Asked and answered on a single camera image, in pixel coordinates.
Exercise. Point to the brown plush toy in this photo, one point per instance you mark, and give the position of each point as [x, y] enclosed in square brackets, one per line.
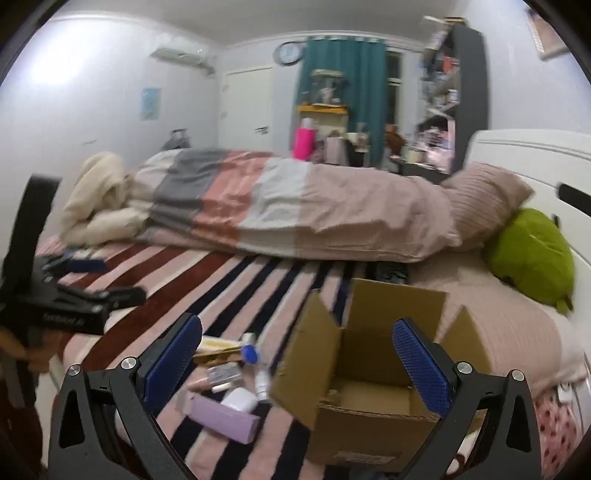
[395, 138]

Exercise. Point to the dark bookshelf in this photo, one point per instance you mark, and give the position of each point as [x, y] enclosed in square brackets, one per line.
[468, 83]

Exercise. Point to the blue capped tube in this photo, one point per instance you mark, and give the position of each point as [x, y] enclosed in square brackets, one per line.
[251, 355]

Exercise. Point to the person's left forearm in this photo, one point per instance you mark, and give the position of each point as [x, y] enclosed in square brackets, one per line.
[18, 434]

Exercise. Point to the white power adapter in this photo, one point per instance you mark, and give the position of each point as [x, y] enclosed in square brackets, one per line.
[565, 392]

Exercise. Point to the glass tank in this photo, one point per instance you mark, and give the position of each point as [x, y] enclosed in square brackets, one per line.
[327, 87]

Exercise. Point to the pink dotted bed sheet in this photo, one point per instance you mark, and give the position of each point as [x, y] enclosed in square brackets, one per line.
[556, 429]

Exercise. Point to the cream comforter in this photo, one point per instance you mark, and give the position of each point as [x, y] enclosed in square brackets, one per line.
[99, 198]

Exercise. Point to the white door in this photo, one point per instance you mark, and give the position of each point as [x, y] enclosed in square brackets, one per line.
[244, 110]

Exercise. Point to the striped plush blanket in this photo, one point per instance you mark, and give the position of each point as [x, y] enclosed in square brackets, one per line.
[194, 286]

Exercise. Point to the dark bag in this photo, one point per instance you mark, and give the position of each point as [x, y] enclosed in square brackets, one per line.
[176, 140]

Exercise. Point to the green plush toy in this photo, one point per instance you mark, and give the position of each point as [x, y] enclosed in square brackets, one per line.
[531, 258]

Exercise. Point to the white air conditioner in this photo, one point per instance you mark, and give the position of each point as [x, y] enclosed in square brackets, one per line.
[178, 54]

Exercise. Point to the round wall clock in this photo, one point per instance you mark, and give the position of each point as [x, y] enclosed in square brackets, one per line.
[288, 53]

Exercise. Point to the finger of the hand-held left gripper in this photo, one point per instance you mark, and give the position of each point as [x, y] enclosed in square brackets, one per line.
[87, 266]
[115, 297]

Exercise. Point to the pink bottle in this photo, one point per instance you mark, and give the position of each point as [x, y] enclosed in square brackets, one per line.
[303, 141]

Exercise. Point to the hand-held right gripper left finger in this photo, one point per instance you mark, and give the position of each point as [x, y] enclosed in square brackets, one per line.
[173, 364]

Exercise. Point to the pink ribbed pillow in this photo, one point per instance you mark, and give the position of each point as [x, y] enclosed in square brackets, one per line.
[485, 194]
[498, 318]

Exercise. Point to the teal curtain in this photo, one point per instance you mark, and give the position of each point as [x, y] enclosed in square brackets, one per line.
[364, 83]

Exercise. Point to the pink cosmetic tube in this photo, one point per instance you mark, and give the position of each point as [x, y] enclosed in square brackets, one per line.
[201, 384]

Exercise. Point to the white box with yellow label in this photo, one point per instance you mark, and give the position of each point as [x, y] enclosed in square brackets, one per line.
[219, 345]

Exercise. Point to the framed wall picture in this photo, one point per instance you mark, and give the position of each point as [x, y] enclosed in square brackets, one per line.
[547, 34]

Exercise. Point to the yellow shelf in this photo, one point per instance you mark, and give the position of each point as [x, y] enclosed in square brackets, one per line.
[323, 115]

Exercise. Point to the purple carton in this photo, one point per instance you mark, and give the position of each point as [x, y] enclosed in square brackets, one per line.
[221, 417]

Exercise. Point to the clear glass cosmetic bottle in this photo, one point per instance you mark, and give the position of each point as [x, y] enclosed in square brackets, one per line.
[226, 376]

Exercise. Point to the white headboard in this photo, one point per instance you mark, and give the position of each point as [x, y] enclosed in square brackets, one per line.
[545, 157]

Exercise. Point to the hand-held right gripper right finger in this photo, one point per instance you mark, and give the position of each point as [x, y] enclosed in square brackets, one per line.
[420, 374]

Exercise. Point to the grey pink white quilt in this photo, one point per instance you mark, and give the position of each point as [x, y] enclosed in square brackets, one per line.
[286, 207]

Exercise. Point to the white round jar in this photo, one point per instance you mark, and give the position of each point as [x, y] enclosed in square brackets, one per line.
[240, 399]

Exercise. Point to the brown cardboard box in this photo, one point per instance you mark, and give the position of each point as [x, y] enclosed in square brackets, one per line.
[383, 341]

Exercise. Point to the small white spray bottle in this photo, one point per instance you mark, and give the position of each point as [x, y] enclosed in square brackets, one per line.
[263, 385]

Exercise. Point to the blue wall poster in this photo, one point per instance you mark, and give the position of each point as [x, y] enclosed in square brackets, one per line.
[150, 104]

